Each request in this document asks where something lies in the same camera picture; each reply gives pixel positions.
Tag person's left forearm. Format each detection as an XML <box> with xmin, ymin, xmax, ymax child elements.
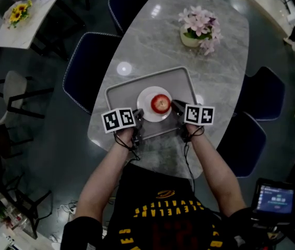
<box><xmin>76</xmin><ymin>127</ymin><xmax>136</xmax><ymax>222</ymax></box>

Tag grey marble dining table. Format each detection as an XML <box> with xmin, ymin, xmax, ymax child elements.
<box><xmin>87</xmin><ymin>0</ymin><xmax>250</xmax><ymax>179</ymax></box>

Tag person's black jersey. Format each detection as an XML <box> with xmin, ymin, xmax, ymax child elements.
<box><xmin>60</xmin><ymin>162</ymin><xmax>257</xmax><ymax>250</ymax></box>

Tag white rectangular table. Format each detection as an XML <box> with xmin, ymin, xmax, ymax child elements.
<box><xmin>0</xmin><ymin>0</ymin><xmax>69</xmax><ymax>49</ymax></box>

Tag pale chair with black frame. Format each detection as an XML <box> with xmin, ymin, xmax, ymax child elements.
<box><xmin>0</xmin><ymin>70</ymin><xmax>55</xmax><ymax>130</ymax></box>

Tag blue upholstered dining chair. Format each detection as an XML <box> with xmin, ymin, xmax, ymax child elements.
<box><xmin>63</xmin><ymin>31</ymin><xmax>122</xmax><ymax>115</ymax></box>
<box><xmin>216</xmin><ymin>111</ymin><xmax>267</xmax><ymax>178</ymax></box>
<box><xmin>107</xmin><ymin>0</ymin><xmax>158</xmax><ymax>35</ymax></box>
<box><xmin>237</xmin><ymin>66</ymin><xmax>286</xmax><ymax>121</ymax></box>

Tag pink flowers in cream pot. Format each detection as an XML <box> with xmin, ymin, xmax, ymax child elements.
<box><xmin>178</xmin><ymin>5</ymin><xmax>223</xmax><ymax>56</ymax></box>

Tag red apple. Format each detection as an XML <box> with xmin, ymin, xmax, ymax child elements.
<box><xmin>150</xmin><ymin>94</ymin><xmax>171</xmax><ymax>114</ymax></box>

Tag yellow sunflower bouquet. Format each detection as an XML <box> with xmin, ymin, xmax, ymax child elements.
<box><xmin>3</xmin><ymin>0</ymin><xmax>33</xmax><ymax>29</ymax></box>

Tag grey serving tray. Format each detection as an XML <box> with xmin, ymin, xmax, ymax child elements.
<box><xmin>105</xmin><ymin>66</ymin><xmax>198</xmax><ymax>140</ymax></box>

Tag black tablet with lit screen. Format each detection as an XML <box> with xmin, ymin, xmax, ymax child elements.
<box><xmin>251</xmin><ymin>178</ymin><xmax>295</xmax><ymax>220</ymax></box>

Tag white round plate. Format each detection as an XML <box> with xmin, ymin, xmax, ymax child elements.
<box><xmin>136</xmin><ymin>86</ymin><xmax>174</xmax><ymax>123</ymax></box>

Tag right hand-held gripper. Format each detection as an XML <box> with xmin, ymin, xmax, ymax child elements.
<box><xmin>170</xmin><ymin>99</ymin><xmax>215</xmax><ymax>143</ymax></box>

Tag black cable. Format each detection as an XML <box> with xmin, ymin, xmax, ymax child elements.
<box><xmin>183</xmin><ymin>126</ymin><xmax>205</xmax><ymax>195</ymax></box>
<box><xmin>113</xmin><ymin>131</ymin><xmax>141</xmax><ymax>161</ymax></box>

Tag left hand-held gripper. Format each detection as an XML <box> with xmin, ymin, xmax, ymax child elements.
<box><xmin>101</xmin><ymin>107</ymin><xmax>145</xmax><ymax>151</ymax></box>

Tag person's right forearm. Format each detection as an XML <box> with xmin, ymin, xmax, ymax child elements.
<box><xmin>186</xmin><ymin>123</ymin><xmax>248</xmax><ymax>217</ymax></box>

